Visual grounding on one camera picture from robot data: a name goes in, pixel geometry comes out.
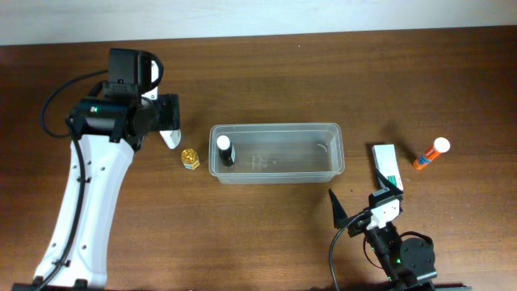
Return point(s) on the clear plastic container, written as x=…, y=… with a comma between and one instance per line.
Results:
x=278, y=153

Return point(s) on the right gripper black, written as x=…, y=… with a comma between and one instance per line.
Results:
x=359, y=223

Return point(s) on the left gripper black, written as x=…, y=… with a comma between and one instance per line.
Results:
x=170, y=111

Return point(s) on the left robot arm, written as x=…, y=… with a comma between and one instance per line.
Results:
x=106, y=129

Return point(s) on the orange tube white cap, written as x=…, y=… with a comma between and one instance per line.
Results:
x=440, y=146

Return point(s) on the white medicine box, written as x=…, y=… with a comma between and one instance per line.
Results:
x=386, y=163

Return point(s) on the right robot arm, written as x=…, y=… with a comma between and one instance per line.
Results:
x=407, y=259

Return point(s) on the small gold-lidded balm jar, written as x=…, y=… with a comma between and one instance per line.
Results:
x=190, y=159

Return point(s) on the white lotion bottle clear cap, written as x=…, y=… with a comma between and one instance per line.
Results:
x=172, y=138

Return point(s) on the dark bottle white cap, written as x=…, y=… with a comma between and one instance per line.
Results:
x=226, y=150

